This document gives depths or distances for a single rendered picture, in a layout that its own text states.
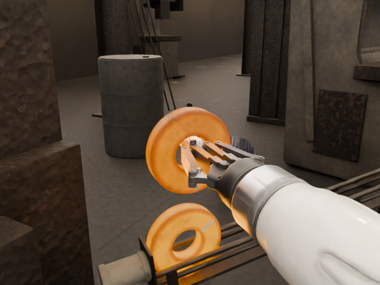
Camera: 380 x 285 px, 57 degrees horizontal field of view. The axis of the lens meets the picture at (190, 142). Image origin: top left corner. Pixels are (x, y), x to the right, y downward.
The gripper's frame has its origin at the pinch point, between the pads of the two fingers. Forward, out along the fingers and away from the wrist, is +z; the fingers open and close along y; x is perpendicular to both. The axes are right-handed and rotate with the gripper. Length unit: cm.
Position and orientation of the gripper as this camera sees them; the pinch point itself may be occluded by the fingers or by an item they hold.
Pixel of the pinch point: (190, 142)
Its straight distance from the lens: 61.8
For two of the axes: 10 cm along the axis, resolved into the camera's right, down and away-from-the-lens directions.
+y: 9.0, -1.4, 4.1
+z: -4.3, -3.3, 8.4
